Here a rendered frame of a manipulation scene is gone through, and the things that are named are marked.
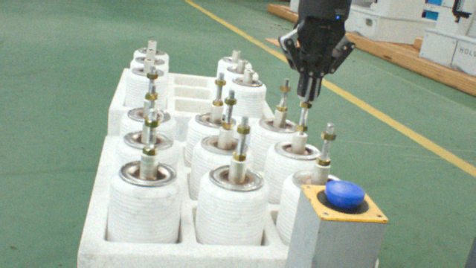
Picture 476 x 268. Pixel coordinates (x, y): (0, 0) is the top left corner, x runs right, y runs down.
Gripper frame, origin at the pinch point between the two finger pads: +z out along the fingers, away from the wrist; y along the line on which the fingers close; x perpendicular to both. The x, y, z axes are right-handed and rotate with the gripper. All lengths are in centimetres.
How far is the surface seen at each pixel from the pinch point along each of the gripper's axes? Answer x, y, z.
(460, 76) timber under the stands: 128, 187, 28
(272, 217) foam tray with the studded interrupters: -5.2, -5.9, 19.1
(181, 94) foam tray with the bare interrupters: 61, 2, 20
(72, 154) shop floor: 60, -27, 35
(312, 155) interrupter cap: -2.4, 1.2, 10.3
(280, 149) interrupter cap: 0.6, -2.9, 10.4
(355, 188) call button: -27.1, -11.1, 2.8
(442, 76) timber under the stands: 142, 189, 32
